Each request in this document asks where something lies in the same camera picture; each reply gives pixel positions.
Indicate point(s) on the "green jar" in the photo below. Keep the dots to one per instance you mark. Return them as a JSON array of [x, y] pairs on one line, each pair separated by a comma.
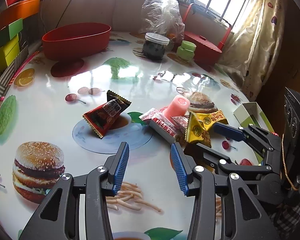
[[186, 50]]

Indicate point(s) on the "pink white candy packet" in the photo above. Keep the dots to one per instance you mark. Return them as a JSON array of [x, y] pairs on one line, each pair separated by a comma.
[[163, 126]]

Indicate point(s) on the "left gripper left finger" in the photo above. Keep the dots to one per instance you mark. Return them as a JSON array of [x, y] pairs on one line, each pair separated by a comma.
[[116, 165]]

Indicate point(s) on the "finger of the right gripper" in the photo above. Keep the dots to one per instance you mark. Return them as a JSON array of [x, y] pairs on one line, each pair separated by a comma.
[[229, 131]]

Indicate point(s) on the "floral curtain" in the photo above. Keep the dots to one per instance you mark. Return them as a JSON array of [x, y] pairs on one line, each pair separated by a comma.
[[250, 55]]

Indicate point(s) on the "gold peanut candy packet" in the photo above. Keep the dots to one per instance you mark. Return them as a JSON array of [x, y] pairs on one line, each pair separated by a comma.
[[195, 132]]

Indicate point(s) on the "red lidded basket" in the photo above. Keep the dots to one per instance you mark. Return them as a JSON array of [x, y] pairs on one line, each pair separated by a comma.
[[206, 52]]

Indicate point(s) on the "red oval bowl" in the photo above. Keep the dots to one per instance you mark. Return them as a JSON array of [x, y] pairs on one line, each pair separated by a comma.
[[75, 41]]

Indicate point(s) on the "small pink jelly cup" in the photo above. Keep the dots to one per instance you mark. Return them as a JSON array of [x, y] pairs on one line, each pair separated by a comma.
[[177, 107]]

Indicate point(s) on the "plaid sleeve forearm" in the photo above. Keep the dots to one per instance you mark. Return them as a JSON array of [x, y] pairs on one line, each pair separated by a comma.
[[286, 219]]

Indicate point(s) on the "clear plastic bag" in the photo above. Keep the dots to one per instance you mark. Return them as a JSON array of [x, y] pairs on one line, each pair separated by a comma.
[[162, 17]]

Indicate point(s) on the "orange box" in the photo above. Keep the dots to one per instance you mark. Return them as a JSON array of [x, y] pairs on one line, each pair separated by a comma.
[[22, 9]]

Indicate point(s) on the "gold candy packet flat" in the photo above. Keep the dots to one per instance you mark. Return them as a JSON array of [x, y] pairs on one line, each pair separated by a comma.
[[209, 119]]

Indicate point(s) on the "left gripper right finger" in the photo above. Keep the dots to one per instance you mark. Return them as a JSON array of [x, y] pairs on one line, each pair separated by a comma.
[[183, 166]]

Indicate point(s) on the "green white gift box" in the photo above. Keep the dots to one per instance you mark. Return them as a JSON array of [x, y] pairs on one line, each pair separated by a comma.
[[251, 113]]

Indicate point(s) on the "green yellow stacked boxes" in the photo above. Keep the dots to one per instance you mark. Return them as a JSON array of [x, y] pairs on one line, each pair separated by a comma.
[[9, 43]]

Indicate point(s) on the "dark jar white lid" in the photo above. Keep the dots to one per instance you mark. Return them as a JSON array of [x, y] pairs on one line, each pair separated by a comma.
[[154, 46]]

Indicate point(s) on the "dark red snack packet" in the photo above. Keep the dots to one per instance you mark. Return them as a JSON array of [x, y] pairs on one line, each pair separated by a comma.
[[102, 117]]

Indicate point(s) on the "striped box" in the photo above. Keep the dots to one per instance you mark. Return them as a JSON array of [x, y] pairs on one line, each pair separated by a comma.
[[12, 69]]

